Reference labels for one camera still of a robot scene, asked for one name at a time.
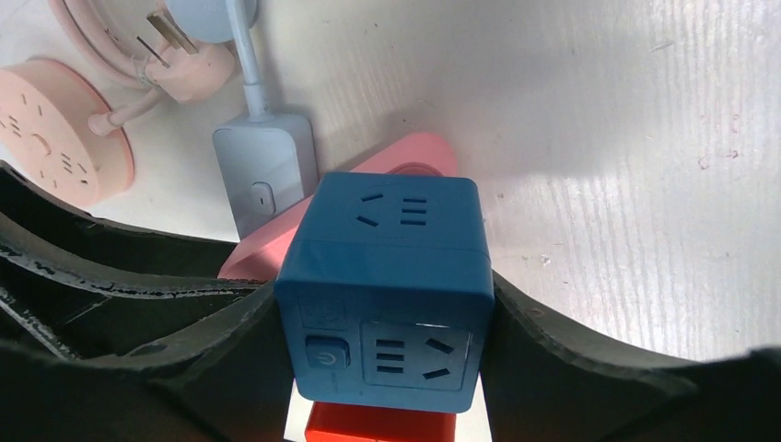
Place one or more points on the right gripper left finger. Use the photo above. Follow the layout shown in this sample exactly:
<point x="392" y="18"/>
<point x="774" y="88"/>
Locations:
<point x="117" y="333"/>

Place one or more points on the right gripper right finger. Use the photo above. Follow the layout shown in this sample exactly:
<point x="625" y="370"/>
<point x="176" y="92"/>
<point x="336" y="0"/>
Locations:
<point x="547" y="377"/>

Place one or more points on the blue cube socket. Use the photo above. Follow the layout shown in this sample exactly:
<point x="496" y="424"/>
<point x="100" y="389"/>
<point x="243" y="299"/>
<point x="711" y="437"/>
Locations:
<point x="386" y="292"/>

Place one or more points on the round pink socket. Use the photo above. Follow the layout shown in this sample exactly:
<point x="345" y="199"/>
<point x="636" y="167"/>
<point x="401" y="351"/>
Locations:
<point x="45" y="108"/>

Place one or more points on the light blue power strip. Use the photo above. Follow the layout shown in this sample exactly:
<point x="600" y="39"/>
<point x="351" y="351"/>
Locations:
<point x="267" y="166"/>

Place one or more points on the red cube socket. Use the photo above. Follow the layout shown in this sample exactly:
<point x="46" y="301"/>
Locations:
<point x="342" y="422"/>

